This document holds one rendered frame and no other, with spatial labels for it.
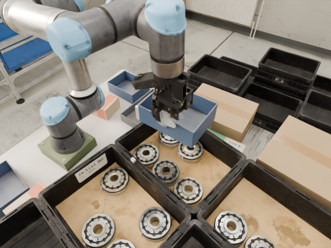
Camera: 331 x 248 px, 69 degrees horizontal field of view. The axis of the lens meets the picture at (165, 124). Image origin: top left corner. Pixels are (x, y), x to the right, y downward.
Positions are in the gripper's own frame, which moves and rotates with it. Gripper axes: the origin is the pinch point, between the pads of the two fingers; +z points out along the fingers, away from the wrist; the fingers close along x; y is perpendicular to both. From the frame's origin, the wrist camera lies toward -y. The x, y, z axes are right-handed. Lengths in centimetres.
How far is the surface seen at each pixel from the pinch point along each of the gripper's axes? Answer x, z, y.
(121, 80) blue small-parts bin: 41, 43, -65
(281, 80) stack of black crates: 129, 71, 13
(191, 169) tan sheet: 5.5, 29.4, 7.5
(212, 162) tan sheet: 13.2, 29.9, 12.4
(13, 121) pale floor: -6, 112, -177
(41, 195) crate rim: -35.3, 16.4, -23.4
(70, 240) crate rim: -38.7, 16.4, -5.1
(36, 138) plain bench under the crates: -18, 41, -69
